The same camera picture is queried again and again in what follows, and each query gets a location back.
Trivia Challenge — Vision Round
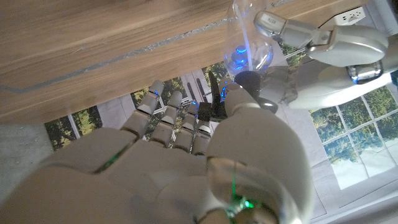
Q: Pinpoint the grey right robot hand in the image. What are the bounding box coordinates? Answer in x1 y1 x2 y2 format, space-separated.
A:
0 79 317 224

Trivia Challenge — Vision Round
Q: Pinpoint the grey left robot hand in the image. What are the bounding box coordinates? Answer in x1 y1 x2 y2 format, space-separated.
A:
252 10 398 110

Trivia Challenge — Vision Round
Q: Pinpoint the black spray top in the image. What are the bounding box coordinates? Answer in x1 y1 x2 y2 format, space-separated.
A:
197 2 279 123

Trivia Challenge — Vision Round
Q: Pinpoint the clear plastic spray bottle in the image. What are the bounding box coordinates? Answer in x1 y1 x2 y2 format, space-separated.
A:
223 0 276 77

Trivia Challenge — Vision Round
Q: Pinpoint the white power strip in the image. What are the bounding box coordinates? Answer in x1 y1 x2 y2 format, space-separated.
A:
320 6 368 29

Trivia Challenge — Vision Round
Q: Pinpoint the printed window backdrop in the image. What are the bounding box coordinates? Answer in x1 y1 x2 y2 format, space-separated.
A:
43 0 398 191

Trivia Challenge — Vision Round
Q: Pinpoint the wooden table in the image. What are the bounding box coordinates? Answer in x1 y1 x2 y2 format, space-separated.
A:
0 0 299 94

